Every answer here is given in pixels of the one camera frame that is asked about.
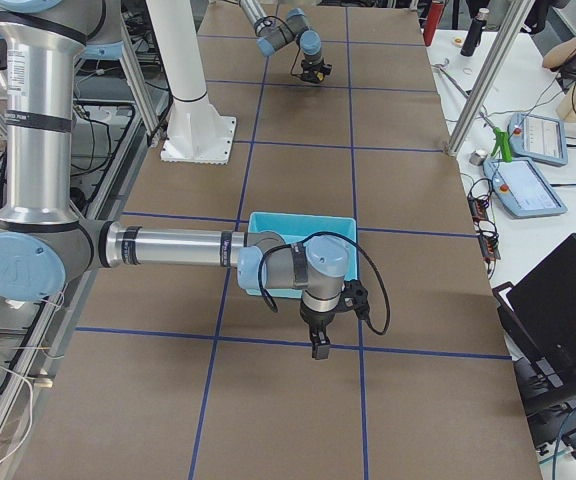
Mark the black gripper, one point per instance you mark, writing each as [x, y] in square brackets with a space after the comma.
[316, 318]
[309, 64]

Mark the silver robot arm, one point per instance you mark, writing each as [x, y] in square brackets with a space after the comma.
[45, 244]
[274, 33]

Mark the light blue plastic bin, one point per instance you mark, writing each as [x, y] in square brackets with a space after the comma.
[295, 227]

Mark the red cylinder bottle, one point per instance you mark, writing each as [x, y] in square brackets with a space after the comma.
[433, 18]

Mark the black cylinder bottle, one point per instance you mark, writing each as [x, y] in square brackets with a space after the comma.
[474, 33]

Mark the small grey metal block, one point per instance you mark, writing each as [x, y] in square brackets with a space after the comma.
[477, 157]

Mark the black laptop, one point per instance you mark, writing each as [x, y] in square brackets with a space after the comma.
[539, 315]

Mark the blue teach pendant near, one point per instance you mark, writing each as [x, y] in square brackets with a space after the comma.
[522, 189]

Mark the blue teach pendant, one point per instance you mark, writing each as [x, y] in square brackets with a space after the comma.
[522, 189]
[539, 138]

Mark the blue teach pendant far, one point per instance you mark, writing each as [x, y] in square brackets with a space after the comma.
[539, 138]

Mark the seated person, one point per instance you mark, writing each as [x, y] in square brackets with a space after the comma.
[560, 55]

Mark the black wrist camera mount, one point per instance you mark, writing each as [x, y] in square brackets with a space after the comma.
[354, 297]

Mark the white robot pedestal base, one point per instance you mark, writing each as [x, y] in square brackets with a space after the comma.
[196, 132]

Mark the aluminium frame post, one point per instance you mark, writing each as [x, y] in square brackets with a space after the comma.
[492, 65]

